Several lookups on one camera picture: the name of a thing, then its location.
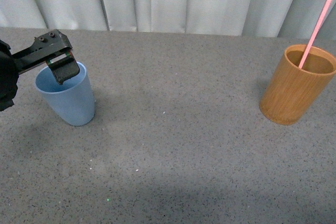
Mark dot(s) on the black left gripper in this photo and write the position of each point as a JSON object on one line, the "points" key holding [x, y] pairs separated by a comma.
{"points": [[52, 48]]}

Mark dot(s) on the light blue plastic cup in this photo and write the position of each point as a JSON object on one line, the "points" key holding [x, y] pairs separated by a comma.
{"points": [[73, 100]]}

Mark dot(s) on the bamboo chopstick holder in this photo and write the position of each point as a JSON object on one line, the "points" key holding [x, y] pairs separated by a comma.
{"points": [[291, 89]]}

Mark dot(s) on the white pleated curtain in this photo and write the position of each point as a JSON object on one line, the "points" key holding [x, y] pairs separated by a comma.
{"points": [[259, 18]]}

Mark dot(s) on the pink chopstick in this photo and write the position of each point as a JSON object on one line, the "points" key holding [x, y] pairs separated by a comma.
{"points": [[315, 31]]}

